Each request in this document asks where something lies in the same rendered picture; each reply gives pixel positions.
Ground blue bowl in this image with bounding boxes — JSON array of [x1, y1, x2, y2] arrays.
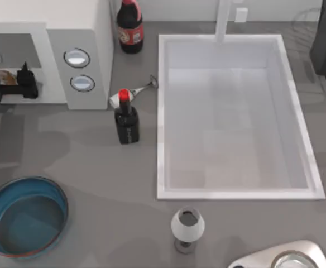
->
[[0, 176, 69, 259]]

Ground silver kitchen scale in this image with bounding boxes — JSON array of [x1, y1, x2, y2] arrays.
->
[[226, 240, 326, 268]]

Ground white stemmed glass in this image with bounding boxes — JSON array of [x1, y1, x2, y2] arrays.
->
[[170, 207, 206, 253]]

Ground white sink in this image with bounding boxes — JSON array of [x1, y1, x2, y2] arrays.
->
[[156, 33, 326, 201]]

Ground dark cola bottle red label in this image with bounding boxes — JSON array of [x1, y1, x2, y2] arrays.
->
[[116, 0, 145, 55]]

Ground tall white tap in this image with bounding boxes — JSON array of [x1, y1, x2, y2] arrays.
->
[[215, 0, 231, 43]]

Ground pale microwave oven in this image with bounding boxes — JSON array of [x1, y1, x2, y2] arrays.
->
[[0, 22, 115, 111]]

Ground small microwave knob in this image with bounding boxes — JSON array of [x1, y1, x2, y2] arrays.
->
[[70, 74, 95, 92]]

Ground brown bread slice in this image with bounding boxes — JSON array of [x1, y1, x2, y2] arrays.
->
[[0, 69, 16, 85]]

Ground white wall socket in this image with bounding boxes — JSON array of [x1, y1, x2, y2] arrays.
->
[[235, 7, 248, 23]]

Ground clear glass dish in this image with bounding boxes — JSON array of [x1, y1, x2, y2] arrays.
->
[[271, 249, 318, 268]]

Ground large microwave knob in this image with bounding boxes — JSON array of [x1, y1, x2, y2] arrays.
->
[[63, 47, 91, 69]]

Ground black bottle red cap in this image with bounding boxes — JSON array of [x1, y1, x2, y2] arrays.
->
[[113, 89, 140, 145]]

